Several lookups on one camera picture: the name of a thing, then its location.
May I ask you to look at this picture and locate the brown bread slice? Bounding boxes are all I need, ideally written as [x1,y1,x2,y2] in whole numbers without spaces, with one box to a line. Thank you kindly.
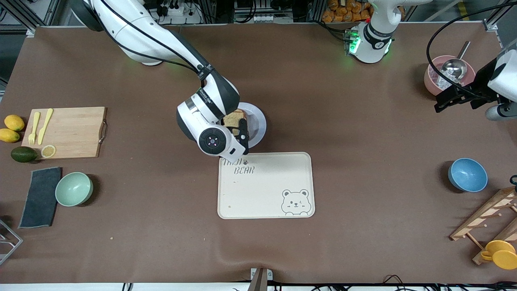
[223,109,248,137]

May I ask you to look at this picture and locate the lavender round plate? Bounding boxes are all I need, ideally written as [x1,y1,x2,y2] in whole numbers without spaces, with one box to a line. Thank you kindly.
[237,102,267,149]

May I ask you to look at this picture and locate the clear ice cube pile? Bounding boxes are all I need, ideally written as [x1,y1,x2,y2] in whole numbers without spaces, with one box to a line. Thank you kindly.
[431,65,457,90]

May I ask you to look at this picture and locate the metal scoop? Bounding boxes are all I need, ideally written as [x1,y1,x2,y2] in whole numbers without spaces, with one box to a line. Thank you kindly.
[438,40,471,83]

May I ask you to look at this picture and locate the pink bowl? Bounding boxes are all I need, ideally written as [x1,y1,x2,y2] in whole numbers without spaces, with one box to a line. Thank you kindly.
[424,55,476,97]

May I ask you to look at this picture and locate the cream bear print tray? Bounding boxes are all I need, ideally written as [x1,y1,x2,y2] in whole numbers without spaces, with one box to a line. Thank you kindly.
[218,152,315,219]

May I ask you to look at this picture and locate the blue bowl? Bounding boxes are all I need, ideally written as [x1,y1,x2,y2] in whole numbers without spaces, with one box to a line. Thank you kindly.
[448,158,488,193]

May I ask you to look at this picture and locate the wooden drying rack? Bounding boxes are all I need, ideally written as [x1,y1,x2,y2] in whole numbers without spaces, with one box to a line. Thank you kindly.
[450,187,517,265]

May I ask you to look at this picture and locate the white power strip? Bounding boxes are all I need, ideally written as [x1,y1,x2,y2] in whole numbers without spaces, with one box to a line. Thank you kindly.
[160,0,202,25]
[252,13,284,23]

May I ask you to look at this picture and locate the brown table mat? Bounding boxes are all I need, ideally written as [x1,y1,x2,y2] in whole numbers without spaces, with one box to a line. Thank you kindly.
[0,22,517,285]

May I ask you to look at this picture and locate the orange snack pile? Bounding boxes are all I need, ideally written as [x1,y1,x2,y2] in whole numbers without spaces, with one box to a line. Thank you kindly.
[322,0,374,23]

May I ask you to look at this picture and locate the yellow cup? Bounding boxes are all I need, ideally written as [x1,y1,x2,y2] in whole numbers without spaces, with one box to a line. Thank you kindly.
[481,240,517,270]

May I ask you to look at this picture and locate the wooden cutting board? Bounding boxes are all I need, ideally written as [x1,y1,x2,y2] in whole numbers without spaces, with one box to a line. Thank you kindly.
[21,107,108,159]

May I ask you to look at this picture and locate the mint green bowl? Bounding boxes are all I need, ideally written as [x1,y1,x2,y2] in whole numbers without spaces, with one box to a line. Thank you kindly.
[55,172,94,207]

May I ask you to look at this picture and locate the yellow plastic knife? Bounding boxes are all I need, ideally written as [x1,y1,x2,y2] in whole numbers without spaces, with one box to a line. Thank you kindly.
[38,108,54,145]

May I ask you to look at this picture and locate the yellow plastic fork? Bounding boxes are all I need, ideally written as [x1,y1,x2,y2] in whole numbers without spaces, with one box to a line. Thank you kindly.
[28,112,41,146]

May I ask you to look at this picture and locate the dark grey cloth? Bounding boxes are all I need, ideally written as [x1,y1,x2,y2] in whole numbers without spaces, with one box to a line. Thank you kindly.
[18,167,63,229]

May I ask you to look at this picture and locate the dark green avocado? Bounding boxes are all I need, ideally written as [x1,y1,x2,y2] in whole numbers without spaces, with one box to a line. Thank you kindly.
[11,146,38,163]

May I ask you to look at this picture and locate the aluminium frame profile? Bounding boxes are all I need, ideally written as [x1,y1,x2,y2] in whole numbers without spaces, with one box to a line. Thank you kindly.
[0,0,61,38]
[483,0,517,33]

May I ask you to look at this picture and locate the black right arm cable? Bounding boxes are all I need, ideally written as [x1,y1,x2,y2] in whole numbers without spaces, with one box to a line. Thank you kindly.
[95,0,212,79]

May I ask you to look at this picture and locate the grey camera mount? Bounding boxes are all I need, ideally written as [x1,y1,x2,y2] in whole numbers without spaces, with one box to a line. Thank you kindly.
[247,268,273,291]

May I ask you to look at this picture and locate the metal wire rack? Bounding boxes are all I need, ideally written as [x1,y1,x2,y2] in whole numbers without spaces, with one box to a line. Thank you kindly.
[0,218,24,266]

